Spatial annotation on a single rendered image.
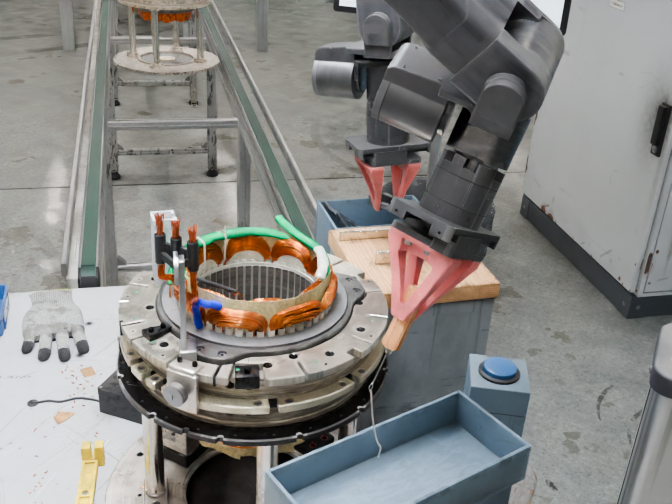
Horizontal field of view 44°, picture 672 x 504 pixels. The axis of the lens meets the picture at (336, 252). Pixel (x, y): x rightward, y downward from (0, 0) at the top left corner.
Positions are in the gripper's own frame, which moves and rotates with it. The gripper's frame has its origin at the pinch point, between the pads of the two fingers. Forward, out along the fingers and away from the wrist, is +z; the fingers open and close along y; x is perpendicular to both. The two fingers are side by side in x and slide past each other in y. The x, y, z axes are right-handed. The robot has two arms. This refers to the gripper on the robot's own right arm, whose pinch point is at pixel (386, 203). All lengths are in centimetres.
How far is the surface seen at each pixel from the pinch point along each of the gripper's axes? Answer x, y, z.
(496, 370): 26.5, -4.2, 12.2
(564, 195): -190, -153, 85
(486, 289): 10.4, -10.8, 10.3
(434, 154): -82, -44, 22
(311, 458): 38.1, 21.9, 10.0
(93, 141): -140, 37, 27
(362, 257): -0.2, 3.5, 7.9
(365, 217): -20.3, -3.9, 10.4
